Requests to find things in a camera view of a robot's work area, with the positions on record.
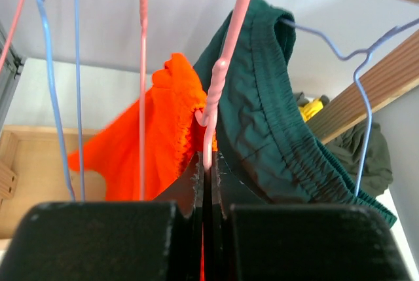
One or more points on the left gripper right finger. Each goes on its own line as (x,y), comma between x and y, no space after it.
(255,240)

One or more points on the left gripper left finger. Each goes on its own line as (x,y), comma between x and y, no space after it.
(155,240)

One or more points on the dark green shorts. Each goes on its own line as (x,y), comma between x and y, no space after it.
(260,131)

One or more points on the olive green shorts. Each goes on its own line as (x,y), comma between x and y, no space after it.
(377,172)

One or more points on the yellow shorts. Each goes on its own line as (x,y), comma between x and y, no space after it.
(310,109)

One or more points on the blue wire hanger green shorts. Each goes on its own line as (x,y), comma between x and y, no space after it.
(368,52)

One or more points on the pink wire hanger olive shorts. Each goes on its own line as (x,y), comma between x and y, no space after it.
(143,7)

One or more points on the pink wire hanger orange shorts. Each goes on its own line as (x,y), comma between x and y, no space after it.
(208,119)

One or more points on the light blue wire hanger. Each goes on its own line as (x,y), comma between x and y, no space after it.
(54,97)

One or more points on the wooden clothes rack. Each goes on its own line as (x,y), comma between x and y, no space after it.
(96,62)

